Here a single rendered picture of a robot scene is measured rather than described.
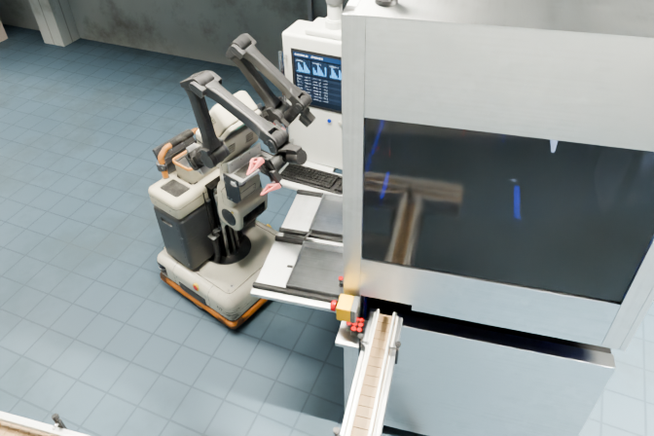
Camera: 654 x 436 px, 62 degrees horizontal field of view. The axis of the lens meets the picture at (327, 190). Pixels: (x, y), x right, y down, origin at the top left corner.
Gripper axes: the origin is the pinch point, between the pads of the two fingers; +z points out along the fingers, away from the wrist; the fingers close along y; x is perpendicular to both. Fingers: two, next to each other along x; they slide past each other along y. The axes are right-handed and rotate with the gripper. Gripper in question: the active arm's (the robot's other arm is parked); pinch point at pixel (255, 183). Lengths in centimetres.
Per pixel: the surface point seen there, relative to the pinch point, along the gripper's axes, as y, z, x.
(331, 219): 50, -37, 23
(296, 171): 39, -62, 63
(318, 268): 53, -9, 10
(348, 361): 91, 9, 2
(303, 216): 44, -32, 34
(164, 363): 89, 42, 119
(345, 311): 51, 12, -23
